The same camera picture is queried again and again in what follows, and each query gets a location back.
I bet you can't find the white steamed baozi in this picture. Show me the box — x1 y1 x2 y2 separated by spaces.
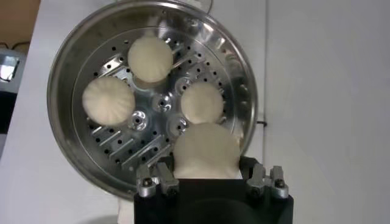
172 122 241 180
180 81 225 125
127 35 174 83
81 75 137 127

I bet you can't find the round glass pot lid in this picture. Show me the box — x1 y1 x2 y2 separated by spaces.
179 0 214 13

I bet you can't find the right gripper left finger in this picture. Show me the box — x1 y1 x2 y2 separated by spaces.
135 162 181 199

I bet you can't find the perforated steel steamer basket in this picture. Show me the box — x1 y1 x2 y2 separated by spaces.
46 0 259 201

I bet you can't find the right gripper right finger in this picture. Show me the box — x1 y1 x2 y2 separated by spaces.
239 156 290 200

